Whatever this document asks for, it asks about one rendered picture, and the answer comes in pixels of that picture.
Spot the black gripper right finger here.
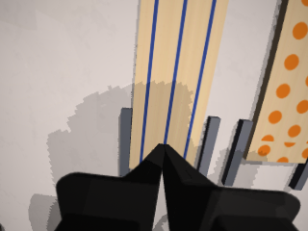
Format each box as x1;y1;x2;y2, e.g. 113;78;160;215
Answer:
163;144;300;231

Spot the long tan wooden strip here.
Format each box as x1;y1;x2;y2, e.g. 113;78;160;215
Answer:
129;0;229;168

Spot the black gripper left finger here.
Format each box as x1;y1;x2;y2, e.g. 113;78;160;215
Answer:
56;143;165;231

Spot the tan strip with orange dots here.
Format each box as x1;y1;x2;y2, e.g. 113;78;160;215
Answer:
243;0;308;164

